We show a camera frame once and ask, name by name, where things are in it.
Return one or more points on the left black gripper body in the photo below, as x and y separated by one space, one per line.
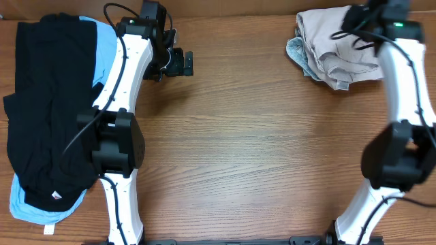
169 62

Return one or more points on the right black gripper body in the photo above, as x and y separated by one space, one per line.
357 20

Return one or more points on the beige khaki shorts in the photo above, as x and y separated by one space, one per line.
335 61

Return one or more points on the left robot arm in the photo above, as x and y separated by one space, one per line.
111 137

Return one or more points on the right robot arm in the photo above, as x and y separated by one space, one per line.
403 154

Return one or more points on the light blue t-shirt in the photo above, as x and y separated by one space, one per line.
105 47

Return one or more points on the folded light blue jeans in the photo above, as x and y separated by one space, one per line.
296 52

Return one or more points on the black garment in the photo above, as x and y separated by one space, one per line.
47 109

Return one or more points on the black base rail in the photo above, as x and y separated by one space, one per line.
295 240

